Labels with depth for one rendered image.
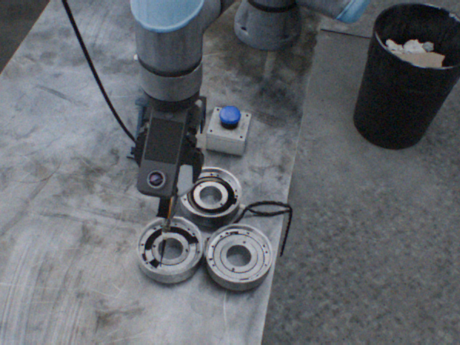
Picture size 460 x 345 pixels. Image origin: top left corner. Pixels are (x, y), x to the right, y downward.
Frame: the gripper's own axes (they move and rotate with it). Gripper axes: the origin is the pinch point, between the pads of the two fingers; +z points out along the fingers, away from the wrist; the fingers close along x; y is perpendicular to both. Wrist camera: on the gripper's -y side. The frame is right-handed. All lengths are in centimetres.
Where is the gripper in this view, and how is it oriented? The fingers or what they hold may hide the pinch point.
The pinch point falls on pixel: (169, 192)
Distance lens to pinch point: 86.5
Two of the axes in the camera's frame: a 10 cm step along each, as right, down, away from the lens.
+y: 2.0, -7.6, 6.2
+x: -9.8, -1.9, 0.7
